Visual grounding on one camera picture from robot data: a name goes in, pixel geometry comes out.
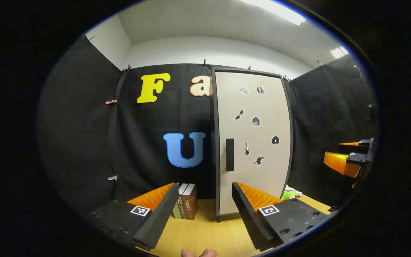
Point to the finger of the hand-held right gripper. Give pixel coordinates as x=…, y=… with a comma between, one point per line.
x=359, y=158
x=364, y=143

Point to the brown book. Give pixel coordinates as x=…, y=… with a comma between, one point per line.
x=191, y=205

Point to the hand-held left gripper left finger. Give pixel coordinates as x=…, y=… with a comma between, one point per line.
x=159, y=221

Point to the red cloth clip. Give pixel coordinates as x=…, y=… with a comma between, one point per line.
x=111, y=102

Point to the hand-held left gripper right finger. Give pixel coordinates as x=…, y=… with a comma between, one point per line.
x=250, y=221

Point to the black backdrop cloth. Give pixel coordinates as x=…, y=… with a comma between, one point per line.
x=84, y=142

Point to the white cloth clip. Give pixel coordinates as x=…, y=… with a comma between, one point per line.
x=112, y=177

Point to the small ceiling light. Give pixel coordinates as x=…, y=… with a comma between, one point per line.
x=338, y=53

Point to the white and green toy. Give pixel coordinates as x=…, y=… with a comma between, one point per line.
x=288, y=195

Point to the dark grey cabinet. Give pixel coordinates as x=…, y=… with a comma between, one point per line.
x=213, y=150

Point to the grey-brown book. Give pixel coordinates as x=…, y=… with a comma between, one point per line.
x=182, y=208

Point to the green book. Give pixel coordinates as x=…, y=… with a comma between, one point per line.
x=177, y=212

